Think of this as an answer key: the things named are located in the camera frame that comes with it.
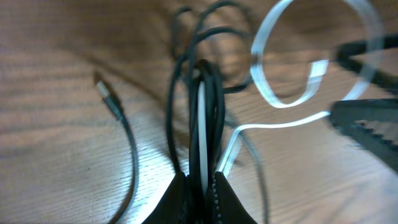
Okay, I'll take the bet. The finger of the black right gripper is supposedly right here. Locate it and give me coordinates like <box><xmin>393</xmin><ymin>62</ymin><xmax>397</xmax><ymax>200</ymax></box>
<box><xmin>328</xmin><ymin>98</ymin><xmax>397</xmax><ymax>172</ymax></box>

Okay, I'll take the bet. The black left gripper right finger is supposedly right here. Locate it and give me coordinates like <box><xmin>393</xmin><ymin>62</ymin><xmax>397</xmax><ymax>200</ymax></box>
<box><xmin>207</xmin><ymin>172</ymin><xmax>257</xmax><ymax>224</ymax></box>

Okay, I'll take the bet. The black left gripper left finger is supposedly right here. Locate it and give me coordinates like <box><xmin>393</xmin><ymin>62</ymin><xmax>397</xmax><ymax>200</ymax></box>
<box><xmin>142</xmin><ymin>172</ymin><xmax>193</xmax><ymax>224</ymax></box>

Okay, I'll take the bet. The white USB cable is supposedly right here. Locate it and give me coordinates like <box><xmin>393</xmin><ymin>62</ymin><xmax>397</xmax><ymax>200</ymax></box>
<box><xmin>197</xmin><ymin>0</ymin><xmax>386</xmax><ymax>194</ymax></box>

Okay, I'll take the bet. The black USB cable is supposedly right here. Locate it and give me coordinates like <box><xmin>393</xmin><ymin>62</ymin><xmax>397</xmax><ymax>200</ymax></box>
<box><xmin>95</xmin><ymin>0</ymin><xmax>398</xmax><ymax>224</ymax></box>

